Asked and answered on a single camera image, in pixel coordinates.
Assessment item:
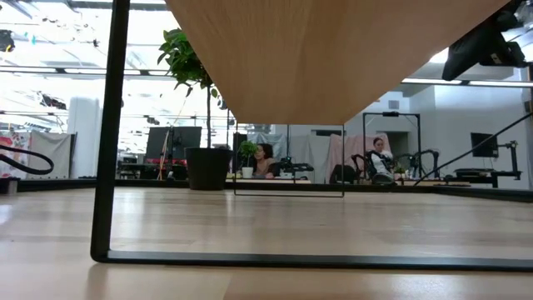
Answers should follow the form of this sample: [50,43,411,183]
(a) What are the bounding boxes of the light grey draped cloth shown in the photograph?
[247,132,289,164]

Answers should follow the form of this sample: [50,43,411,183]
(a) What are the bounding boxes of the person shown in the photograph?
[365,137,396,185]
[251,142,281,180]

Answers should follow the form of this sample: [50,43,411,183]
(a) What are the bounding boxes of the small plant white pot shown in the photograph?
[238,140,260,180]

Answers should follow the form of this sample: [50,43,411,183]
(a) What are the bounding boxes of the potted tree black pot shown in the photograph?
[157,27,234,192]

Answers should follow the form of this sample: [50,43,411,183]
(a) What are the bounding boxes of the pair of dark monitors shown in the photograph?
[145,126,203,162]

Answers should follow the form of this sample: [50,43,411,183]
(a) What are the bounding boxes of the pink hanging cloth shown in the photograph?
[326,133,393,185]

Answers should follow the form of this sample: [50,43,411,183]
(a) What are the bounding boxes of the black robot arms on desk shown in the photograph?
[349,148,442,185]

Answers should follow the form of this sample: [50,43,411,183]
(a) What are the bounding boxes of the white column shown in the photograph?
[67,96,103,180]

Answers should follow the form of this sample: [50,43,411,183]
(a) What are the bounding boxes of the grey hanging cloth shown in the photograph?
[27,131,77,180]

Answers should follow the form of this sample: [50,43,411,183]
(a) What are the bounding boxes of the black computer monitor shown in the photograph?
[470,132,500,159]

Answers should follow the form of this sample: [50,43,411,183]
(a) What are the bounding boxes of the floral print cloth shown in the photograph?
[0,132,32,178]

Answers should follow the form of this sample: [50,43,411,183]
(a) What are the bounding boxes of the small grey block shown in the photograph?
[0,177,22,195]

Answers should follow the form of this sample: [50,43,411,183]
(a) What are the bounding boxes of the black rectangular frame stand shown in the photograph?
[361,111,422,177]

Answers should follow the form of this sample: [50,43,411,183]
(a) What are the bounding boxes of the black cable loop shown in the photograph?
[0,144,56,177]

